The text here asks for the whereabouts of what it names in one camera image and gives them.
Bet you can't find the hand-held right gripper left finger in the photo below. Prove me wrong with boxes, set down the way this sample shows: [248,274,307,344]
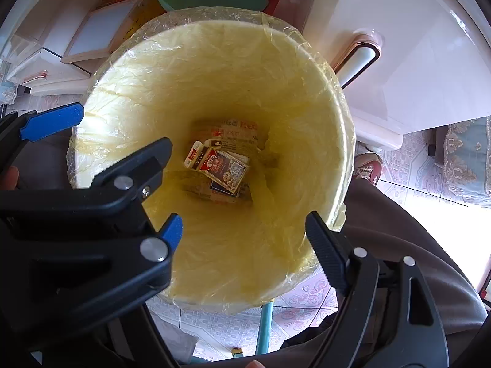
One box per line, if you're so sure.
[0,213,184,368]

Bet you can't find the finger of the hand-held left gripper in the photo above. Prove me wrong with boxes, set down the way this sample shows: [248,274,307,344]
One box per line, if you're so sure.
[0,103,85,169]
[0,137,174,244]

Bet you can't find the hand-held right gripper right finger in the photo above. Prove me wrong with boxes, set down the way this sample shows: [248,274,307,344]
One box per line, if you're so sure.
[305,211,449,368]

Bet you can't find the bin with yellow plastic liner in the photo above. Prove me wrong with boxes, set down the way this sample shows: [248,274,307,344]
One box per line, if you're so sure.
[66,6,357,315]

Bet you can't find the person's left hand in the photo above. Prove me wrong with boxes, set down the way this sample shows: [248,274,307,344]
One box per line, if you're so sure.
[0,166,19,192]

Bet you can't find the white drawer unit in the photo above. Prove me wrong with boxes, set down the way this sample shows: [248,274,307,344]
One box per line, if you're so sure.
[0,0,93,97]

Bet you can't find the red and white small box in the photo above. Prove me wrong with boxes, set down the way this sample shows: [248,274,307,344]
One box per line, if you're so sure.
[183,140,210,170]

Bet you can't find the person's grey trousers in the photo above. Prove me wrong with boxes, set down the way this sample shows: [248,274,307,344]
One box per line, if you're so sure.
[11,134,489,368]

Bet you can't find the dark printed card box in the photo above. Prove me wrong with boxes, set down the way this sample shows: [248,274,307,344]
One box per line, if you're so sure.
[199,146,251,198]

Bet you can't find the person's red shoe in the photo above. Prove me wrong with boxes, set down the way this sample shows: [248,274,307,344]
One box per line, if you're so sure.
[353,152,383,187]

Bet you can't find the wooden framed whiteboard with abacus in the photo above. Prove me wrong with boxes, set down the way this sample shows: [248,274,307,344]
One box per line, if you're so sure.
[61,0,169,64]

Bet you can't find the lace-trimmed blue cover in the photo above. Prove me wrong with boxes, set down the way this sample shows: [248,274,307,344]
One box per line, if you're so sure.
[435,117,491,208]

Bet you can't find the glossy white cabinet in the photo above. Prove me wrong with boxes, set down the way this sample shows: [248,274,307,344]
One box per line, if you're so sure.
[303,0,491,152]

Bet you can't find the teal metal frame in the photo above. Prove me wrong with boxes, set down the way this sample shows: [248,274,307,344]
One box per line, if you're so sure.
[192,301,275,363]

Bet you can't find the rose gold cabinet handle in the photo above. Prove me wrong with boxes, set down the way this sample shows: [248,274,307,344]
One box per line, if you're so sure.
[332,31,382,90]

